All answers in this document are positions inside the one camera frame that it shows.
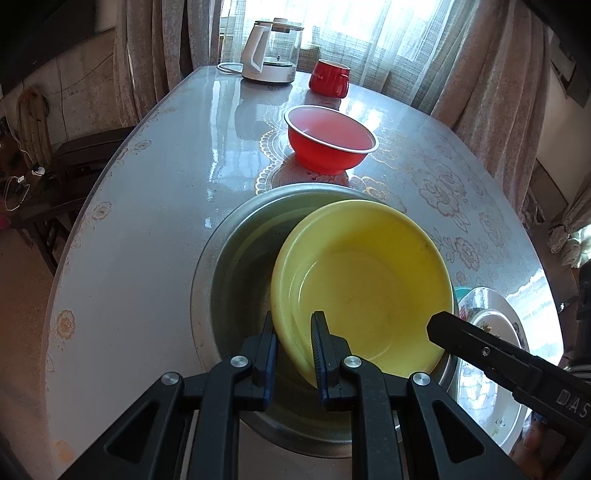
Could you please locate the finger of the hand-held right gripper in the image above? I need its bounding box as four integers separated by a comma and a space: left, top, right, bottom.
426, 311, 544, 408

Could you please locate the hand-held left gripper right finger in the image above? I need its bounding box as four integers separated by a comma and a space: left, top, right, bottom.
310, 311, 529, 480

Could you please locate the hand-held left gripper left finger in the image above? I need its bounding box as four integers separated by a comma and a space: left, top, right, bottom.
60, 311, 280, 480

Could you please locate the white floral plate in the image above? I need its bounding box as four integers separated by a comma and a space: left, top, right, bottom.
456, 308, 527, 455

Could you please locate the white dragon print plate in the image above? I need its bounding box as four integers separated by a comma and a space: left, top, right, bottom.
455, 286, 531, 455

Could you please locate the large stainless steel bowl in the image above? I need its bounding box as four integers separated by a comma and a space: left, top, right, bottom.
190, 183, 460, 459

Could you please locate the yellow plastic bowl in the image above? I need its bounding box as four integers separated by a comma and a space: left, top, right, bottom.
271, 199, 454, 389

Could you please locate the person's right hand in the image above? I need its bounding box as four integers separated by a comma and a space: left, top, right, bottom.
521, 415, 555, 457

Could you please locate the teal plate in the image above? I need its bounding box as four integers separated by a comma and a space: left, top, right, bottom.
451, 285, 472, 319

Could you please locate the curtain tieback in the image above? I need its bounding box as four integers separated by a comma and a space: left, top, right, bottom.
549, 185, 591, 268

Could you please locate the gold embroidered lace table mat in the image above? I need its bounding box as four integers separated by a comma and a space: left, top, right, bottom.
254, 108, 513, 289

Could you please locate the red plastic bowl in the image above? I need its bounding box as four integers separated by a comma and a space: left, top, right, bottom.
283, 105, 378, 174

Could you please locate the beige lace curtain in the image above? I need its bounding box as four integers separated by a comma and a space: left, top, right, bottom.
113, 0, 223, 126
416, 0, 555, 153

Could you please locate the dark wooden chair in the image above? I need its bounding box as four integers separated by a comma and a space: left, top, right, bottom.
14, 127, 139, 278

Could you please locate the red enamel mug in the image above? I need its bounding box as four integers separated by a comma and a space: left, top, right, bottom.
308, 58, 352, 99

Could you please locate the white glass electric kettle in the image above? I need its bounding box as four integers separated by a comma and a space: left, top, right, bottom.
217, 17, 305, 85

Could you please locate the sheer white curtain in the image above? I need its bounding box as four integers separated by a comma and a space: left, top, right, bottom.
219, 0, 460, 108

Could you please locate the black flat television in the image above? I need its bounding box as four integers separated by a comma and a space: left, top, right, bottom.
0, 0, 100, 90

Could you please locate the white charger with cable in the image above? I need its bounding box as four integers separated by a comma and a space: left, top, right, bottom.
0, 134, 48, 213

